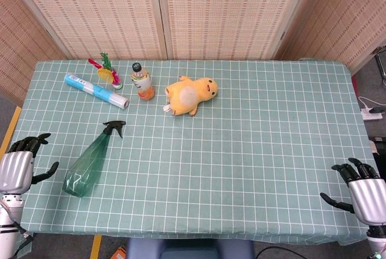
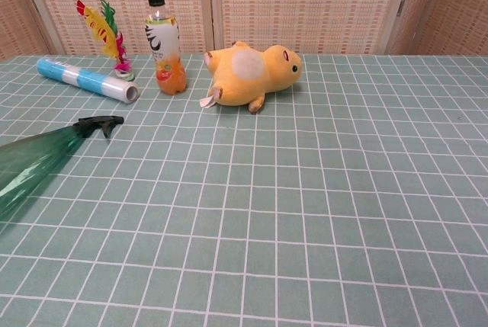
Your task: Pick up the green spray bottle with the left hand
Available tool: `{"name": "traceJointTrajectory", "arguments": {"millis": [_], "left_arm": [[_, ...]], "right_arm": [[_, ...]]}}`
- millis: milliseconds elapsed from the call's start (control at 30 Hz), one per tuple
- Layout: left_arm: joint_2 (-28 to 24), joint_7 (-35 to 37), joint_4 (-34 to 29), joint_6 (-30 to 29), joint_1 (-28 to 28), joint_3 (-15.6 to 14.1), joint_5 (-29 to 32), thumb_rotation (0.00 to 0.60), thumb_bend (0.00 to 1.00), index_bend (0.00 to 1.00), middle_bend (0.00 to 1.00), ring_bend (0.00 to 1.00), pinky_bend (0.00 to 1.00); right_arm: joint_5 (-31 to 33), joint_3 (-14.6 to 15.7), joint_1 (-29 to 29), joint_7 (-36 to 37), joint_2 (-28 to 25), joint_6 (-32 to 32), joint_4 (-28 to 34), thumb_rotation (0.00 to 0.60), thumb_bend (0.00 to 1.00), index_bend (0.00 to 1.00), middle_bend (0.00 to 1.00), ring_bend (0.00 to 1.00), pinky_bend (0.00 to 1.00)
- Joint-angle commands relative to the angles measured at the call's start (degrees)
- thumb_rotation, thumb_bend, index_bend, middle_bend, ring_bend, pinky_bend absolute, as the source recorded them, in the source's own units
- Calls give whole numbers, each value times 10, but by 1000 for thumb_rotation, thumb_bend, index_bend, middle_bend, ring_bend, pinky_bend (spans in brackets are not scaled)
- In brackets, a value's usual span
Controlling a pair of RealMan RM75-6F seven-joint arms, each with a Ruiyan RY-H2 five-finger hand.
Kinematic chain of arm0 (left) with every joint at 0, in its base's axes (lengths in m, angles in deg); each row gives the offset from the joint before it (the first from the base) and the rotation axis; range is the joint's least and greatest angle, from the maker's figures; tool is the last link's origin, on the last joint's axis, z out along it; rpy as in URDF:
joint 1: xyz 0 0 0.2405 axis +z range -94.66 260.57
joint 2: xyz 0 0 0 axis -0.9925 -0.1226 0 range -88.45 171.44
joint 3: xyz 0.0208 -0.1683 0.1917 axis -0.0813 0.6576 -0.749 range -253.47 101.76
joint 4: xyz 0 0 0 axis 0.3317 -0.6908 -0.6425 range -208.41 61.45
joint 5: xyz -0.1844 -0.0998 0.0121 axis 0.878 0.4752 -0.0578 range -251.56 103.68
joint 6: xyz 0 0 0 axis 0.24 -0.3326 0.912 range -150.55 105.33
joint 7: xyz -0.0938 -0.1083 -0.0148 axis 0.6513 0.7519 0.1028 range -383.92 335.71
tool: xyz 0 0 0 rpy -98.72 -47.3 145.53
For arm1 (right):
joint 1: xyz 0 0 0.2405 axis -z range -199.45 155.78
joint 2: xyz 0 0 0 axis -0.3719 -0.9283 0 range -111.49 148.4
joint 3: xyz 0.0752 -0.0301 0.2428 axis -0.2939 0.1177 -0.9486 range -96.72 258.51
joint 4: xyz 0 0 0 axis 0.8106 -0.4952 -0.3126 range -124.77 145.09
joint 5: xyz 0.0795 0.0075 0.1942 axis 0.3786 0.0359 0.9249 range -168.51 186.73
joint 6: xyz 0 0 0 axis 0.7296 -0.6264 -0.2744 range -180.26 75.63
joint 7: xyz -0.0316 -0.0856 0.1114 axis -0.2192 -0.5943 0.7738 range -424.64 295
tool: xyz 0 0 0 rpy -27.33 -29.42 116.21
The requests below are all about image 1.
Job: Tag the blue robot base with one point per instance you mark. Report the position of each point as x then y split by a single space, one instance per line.
190 248

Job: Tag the orange drink bottle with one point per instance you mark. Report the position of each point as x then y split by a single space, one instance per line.
143 85

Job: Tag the white power strip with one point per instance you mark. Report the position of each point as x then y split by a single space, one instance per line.
371 116

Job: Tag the black box device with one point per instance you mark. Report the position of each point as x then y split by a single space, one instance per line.
380 159

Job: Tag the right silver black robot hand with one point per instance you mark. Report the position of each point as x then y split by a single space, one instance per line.
369 198

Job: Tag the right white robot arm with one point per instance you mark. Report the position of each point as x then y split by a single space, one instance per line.
378 241

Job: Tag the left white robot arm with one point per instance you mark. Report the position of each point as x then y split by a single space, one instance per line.
6 235

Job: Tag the metal stand frame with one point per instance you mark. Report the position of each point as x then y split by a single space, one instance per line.
380 62

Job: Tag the woven folding screen panel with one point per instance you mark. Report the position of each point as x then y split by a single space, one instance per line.
99 14
229 14
18 44
346 20

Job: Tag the blue white plastic wrap roll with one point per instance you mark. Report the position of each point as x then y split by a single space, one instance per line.
96 91

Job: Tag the orange box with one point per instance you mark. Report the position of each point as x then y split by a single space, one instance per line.
119 253

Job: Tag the metal screen hinge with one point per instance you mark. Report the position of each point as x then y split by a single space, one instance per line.
283 35

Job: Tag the yellow plush duck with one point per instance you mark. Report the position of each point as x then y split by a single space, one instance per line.
187 96

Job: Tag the green plastic bottle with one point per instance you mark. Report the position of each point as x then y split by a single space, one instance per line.
84 168

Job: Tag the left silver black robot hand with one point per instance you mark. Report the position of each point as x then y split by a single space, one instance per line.
15 171

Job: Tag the green checked tablecloth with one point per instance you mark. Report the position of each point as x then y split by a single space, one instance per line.
241 150

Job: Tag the colourful feather shuttlecock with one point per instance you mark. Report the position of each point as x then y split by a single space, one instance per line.
105 73

